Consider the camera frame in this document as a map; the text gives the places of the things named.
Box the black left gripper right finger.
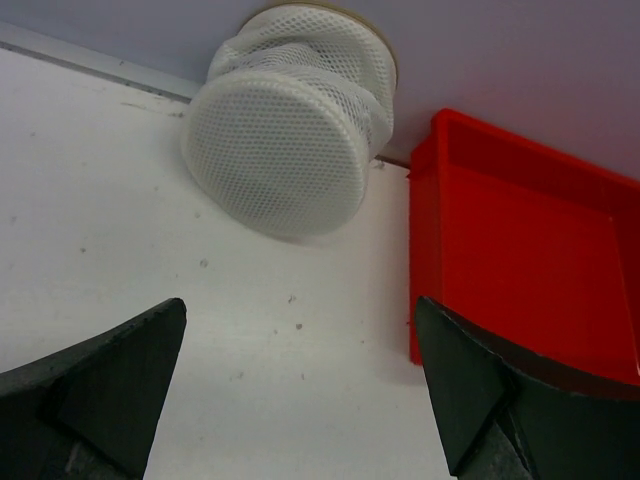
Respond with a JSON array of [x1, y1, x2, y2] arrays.
[[414, 297, 639, 479]]

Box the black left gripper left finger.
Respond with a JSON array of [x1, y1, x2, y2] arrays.
[[1, 298, 187, 479]]

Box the white mesh laundry bag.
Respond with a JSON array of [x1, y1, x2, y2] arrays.
[[180, 1, 397, 237]]

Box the red plastic tray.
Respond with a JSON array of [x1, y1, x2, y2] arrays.
[[408, 109, 639, 385]]

